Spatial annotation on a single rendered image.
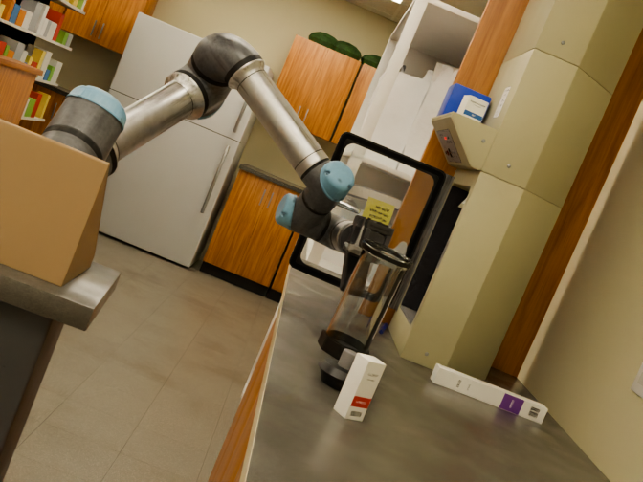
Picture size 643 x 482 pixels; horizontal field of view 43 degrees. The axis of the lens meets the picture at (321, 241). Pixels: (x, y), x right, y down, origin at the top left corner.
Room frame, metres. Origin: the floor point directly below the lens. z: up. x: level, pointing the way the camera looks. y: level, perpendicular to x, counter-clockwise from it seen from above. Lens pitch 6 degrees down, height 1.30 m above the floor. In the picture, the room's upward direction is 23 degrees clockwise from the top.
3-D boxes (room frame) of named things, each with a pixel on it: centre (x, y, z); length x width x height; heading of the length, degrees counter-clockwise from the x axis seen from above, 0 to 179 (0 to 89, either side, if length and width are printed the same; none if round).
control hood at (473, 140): (2.06, -0.21, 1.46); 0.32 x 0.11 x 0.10; 3
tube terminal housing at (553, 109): (2.07, -0.39, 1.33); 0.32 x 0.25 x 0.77; 3
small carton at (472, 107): (2.01, -0.21, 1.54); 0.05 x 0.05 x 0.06; 11
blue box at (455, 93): (2.15, -0.20, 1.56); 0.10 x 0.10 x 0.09; 3
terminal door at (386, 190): (2.22, -0.09, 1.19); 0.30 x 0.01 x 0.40; 87
